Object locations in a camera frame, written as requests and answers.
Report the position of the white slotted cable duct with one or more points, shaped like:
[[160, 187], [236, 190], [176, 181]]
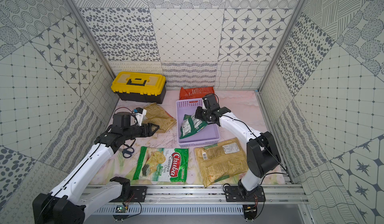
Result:
[[220, 209]]

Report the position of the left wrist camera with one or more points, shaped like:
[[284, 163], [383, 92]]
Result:
[[140, 114]]

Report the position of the dark green chips bag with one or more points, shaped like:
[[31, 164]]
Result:
[[188, 126]]

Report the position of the aluminium mounting rail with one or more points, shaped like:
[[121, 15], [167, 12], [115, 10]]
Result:
[[218, 194]]

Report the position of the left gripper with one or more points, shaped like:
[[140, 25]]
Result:
[[142, 129]]

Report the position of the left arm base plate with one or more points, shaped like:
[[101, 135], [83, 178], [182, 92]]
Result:
[[138, 194]]

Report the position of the tan chips bag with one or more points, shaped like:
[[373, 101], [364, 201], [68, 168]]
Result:
[[220, 161], [159, 116]]

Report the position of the yellow black toolbox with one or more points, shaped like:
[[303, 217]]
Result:
[[140, 87]]

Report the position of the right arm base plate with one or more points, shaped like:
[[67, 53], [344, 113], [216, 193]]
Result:
[[239, 194]]

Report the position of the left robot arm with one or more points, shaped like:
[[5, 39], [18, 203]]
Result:
[[63, 204]]

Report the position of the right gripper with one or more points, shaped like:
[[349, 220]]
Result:
[[198, 114]]

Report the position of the scissors with dark handles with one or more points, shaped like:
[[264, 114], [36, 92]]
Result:
[[128, 152]]

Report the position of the green Chuba cassava chips bag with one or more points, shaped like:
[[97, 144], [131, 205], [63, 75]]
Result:
[[162, 164]]

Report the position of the red chips bag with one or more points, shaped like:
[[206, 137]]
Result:
[[193, 93]]

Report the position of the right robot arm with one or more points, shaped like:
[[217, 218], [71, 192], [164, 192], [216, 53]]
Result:
[[262, 152]]

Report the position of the lilac plastic basket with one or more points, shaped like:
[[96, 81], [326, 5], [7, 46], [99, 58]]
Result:
[[209, 135]]

